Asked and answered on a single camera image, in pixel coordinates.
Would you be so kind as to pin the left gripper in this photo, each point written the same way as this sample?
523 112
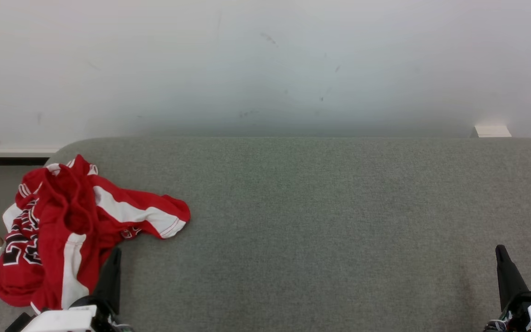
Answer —
76 318

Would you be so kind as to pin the red garment with white stripe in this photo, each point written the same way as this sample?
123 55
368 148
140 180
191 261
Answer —
155 205

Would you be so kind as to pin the red jersey with black numbers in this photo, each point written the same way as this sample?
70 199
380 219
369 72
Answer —
21 244

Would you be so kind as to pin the grey fabric sofa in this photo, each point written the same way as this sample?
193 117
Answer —
316 230

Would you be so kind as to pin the white wall box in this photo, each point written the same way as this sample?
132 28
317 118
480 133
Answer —
492 131

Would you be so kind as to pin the white and black wall skirting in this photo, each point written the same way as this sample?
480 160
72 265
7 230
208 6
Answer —
7 151

